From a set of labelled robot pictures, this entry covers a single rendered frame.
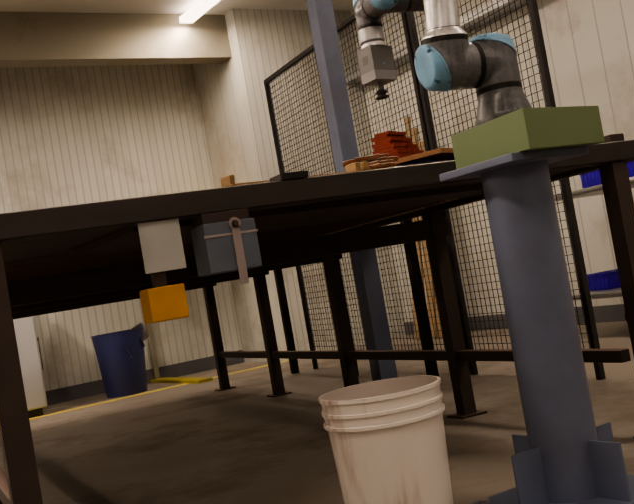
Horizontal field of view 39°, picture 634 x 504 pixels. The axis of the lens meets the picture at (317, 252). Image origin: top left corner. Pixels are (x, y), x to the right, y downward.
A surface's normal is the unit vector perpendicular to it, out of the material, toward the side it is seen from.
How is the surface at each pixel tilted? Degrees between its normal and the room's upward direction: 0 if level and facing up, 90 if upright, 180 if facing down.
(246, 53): 90
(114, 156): 90
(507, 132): 90
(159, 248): 90
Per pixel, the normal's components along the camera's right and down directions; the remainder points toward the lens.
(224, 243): 0.43, -0.11
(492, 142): -0.83, 0.13
